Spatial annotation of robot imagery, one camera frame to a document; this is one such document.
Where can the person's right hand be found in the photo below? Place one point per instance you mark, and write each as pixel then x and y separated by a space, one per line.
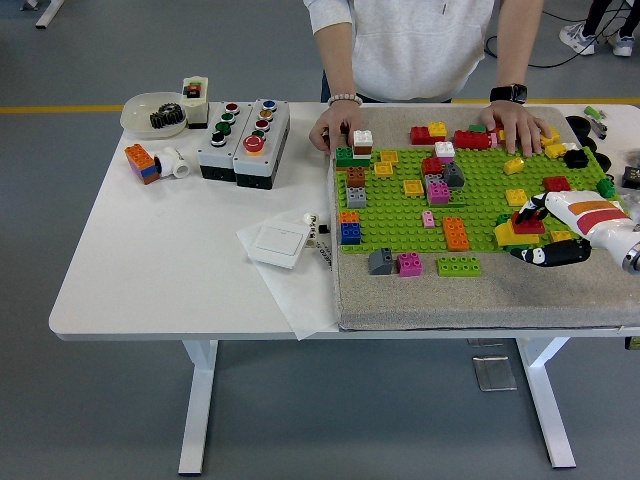
pixel 336 119

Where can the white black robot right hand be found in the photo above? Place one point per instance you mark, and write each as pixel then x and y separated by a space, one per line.
pixel 595 215

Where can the person's left hand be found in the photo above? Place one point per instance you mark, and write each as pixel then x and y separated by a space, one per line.
pixel 517 122

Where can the red slope brick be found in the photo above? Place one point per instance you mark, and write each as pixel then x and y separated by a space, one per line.
pixel 530 226

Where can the large yellow slope brick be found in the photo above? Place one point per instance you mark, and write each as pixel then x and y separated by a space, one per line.
pixel 506 235

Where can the green studded baseplate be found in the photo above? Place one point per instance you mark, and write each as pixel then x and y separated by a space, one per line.
pixel 480 220

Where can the person's left forearm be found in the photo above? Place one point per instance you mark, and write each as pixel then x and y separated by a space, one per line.
pixel 515 45

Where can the person's right forearm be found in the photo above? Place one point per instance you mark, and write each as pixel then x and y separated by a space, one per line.
pixel 339 62

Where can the small pink brick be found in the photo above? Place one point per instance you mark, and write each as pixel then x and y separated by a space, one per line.
pixel 494 140
pixel 428 219

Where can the green square brick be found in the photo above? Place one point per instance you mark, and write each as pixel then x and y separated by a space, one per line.
pixel 606 188

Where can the white brown brick stack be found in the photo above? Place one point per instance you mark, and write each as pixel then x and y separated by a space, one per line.
pixel 363 138

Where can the small yellow brick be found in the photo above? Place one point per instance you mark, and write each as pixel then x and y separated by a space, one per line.
pixel 513 166
pixel 550 136
pixel 556 151

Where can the dark green flat brick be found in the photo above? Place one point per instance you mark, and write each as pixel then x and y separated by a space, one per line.
pixel 343 156

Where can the small green brick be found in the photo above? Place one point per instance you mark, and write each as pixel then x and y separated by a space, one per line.
pixel 477 128

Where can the yellow flat brick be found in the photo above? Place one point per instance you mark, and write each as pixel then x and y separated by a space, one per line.
pixel 560 235

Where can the red square brick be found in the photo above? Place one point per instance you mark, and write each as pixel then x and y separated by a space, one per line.
pixel 556 183
pixel 419 135
pixel 432 165

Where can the red long brick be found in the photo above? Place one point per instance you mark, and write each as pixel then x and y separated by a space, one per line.
pixel 470 139

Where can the black brick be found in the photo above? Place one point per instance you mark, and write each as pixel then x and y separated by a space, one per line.
pixel 576 158

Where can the brown square brick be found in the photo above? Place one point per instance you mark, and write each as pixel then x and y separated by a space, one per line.
pixel 356 176

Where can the yellow square plate brick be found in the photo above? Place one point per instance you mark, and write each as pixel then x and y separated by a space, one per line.
pixel 383 169
pixel 389 156
pixel 413 188

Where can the white pink brick stack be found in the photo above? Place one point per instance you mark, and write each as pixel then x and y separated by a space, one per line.
pixel 444 149

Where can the light grey square brick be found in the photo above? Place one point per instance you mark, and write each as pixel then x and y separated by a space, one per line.
pixel 431 179
pixel 356 198

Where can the dark grey slope brick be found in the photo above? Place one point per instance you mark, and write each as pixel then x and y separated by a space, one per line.
pixel 454 174
pixel 381 261

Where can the dark green thick brick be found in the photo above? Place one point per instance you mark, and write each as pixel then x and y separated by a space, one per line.
pixel 503 218

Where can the green flat plate brick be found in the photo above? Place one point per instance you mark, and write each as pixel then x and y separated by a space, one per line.
pixel 458 199

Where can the small orange brick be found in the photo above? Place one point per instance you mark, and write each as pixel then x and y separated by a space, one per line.
pixel 349 217

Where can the magenta square brick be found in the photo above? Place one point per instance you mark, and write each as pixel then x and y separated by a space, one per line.
pixel 409 264
pixel 438 193

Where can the blue square brick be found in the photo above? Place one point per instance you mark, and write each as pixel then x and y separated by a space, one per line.
pixel 350 234

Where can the orange long brick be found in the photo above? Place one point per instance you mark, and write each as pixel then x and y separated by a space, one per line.
pixel 455 234

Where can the orange blue purple brick stack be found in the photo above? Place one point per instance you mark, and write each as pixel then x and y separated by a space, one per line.
pixel 140 158

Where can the black wristwatch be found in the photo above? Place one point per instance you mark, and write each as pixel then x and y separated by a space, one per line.
pixel 509 93

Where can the small black device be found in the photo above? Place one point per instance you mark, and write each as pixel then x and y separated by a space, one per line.
pixel 631 177

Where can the silver grey tool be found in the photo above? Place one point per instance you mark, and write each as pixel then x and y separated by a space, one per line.
pixel 599 129

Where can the emergency stop control box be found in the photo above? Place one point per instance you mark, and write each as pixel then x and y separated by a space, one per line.
pixel 258 163

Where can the white labelled cylinder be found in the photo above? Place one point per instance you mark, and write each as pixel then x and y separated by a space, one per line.
pixel 310 219

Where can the background person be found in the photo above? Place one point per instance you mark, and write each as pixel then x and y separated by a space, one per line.
pixel 578 37

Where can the white printed label strip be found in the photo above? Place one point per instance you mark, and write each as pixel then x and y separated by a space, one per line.
pixel 322 252

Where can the small dark green box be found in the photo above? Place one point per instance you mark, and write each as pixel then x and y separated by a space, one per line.
pixel 634 344

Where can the lime green long plate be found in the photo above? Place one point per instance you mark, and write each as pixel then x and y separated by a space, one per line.
pixel 459 265

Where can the grey-brown mat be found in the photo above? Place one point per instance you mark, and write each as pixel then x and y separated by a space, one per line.
pixel 475 300

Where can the white pipe tee fitting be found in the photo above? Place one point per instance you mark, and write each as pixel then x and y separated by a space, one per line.
pixel 173 161

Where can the black gears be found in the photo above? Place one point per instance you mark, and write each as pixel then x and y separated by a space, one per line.
pixel 165 118

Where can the white paper sheet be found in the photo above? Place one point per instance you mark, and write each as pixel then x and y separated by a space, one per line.
pixel 298 295

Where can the metal floor plate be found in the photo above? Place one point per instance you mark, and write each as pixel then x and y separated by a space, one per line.
pixel 494 372

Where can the white bowl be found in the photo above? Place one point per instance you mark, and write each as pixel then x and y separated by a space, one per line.
pixel 138 108

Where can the background white table leg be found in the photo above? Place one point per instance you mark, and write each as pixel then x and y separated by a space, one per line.
pixel 48 15

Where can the white wall switch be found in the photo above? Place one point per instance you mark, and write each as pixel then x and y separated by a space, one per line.
pixel 278 243

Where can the cream switch box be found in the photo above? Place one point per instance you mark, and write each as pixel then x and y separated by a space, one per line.
pixel 194 108

